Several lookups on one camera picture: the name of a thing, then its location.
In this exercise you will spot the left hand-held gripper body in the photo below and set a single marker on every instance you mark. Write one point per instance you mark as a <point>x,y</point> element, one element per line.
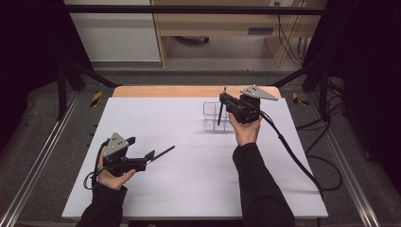
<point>115,146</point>

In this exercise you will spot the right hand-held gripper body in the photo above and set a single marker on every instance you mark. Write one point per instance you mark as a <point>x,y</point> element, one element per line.
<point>249,110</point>

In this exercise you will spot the clear acrylic organizer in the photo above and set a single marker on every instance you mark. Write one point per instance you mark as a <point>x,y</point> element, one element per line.
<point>211,123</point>

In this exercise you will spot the person's right hand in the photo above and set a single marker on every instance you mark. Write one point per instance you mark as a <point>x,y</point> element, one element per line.
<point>247,134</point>

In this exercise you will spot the person's left hand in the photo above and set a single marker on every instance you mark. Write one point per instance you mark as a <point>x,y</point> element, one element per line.
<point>113,181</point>

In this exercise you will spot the yellow clamp right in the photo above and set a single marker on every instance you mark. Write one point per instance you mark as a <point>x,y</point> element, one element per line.
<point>296,99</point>

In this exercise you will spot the yellow clamp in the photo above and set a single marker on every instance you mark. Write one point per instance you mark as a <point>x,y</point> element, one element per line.
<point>296,99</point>
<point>96,99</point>

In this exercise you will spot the white table mat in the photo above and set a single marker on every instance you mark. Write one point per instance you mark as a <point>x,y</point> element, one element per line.
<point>189,189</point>

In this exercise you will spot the yellow clamp left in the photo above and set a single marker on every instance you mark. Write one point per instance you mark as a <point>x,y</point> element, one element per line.
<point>96,99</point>

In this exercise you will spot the wooden table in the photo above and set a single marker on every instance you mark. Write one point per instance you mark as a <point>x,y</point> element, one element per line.
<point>170,91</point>

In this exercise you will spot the grey desk label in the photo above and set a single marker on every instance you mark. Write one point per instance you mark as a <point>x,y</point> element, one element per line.
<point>260,31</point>

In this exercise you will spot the light wooden desk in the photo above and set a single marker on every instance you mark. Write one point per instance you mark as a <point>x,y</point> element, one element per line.
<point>220,23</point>

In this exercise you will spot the white cabinet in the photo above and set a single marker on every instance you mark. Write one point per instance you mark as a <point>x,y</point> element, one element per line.
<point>116,34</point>

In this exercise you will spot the black curtain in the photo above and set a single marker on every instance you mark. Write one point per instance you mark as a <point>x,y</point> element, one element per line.
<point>369,78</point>
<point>28,63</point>

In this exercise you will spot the black metal frame stand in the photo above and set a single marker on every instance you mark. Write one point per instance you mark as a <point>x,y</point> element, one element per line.
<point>323,91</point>
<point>61,94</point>

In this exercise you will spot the aluminium rail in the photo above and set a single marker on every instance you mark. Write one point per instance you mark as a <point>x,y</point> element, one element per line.
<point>41,157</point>
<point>346,164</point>

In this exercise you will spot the black horizontal frame bar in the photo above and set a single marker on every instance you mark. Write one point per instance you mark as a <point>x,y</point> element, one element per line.
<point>189,9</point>

